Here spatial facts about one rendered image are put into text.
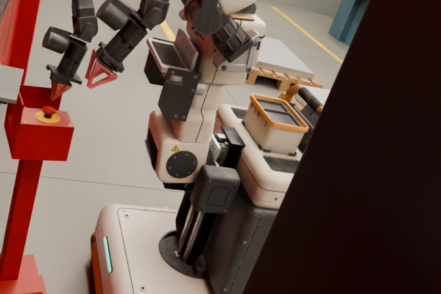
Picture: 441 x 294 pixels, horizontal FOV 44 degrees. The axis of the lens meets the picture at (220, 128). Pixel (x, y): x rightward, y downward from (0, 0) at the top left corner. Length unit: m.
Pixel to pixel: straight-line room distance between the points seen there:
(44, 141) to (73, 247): 0.87
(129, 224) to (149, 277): 0.30
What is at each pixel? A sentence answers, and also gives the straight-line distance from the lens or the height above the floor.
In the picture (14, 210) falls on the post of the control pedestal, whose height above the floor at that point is 0.42.
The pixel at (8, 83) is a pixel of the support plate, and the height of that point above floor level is 1.00.
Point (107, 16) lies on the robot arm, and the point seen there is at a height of 1.18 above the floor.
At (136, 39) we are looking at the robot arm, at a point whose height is 1.14.
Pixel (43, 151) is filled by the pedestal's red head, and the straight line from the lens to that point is 1.70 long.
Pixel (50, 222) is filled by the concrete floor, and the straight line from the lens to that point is 2.57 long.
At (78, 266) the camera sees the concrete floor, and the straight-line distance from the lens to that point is 2.37.
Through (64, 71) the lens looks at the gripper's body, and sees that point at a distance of 1.72.
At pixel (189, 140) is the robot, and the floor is 0.81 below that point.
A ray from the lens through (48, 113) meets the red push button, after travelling 1.67.
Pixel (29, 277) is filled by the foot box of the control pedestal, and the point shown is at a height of 0.12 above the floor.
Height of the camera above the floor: 1.55
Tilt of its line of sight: 23 degrees down
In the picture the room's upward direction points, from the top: 20 degrees clockwise
